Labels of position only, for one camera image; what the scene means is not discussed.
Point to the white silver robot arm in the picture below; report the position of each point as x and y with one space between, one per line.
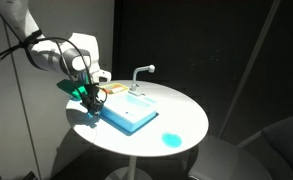
52 53

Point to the small blue toy cup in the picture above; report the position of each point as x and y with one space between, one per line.
92 115

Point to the dark gray chair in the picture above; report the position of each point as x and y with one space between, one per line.
252 156

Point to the light blue toy sink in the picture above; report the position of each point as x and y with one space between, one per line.
129 115

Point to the white table pedestal base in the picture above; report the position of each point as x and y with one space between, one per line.
131 166

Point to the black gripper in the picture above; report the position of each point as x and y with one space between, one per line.
92 93

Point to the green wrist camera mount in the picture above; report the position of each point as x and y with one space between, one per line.
71 88

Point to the thin gray metal pole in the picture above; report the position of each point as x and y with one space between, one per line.
249 66

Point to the gray toy faucet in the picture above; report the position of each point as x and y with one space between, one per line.
136 76

